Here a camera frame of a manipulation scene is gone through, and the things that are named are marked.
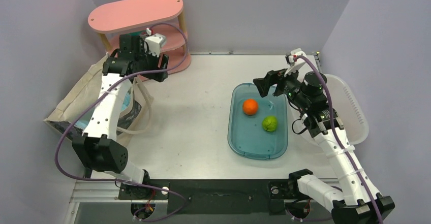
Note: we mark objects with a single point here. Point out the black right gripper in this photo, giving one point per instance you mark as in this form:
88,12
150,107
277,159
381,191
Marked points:
273,77

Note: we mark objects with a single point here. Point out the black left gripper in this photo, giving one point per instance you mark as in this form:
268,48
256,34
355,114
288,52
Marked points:
155,60

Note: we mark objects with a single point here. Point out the orange mandarin fruit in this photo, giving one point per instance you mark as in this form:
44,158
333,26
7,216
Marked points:
250,107

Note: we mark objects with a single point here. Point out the green round fruit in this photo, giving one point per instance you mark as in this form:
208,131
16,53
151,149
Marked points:
270,124

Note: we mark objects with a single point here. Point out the light blue plastic grocery bag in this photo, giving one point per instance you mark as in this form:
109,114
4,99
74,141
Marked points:
83,122

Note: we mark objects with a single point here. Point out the beige canvas tote bag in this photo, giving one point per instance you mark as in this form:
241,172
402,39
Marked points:
85,92

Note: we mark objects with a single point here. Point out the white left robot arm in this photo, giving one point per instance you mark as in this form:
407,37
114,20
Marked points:
98,148

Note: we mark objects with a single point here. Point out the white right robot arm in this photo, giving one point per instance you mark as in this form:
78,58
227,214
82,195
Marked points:
356,200

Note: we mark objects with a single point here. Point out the teal transparent plastic tub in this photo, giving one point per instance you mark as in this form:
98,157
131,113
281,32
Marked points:
246,137

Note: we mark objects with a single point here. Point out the pink three-tier shelf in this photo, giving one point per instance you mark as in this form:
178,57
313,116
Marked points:
133,17

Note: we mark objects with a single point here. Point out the white plastic basket tub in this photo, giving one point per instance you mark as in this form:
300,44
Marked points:
347,108

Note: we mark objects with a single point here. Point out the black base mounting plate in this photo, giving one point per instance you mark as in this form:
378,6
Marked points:
229,196

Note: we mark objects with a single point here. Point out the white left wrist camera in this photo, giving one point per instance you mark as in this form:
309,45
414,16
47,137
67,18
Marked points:
154,42

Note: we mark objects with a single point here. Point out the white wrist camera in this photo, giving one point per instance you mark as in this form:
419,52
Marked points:
154,42
294,62

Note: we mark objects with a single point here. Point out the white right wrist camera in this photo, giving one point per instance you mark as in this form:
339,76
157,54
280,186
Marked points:
294,62

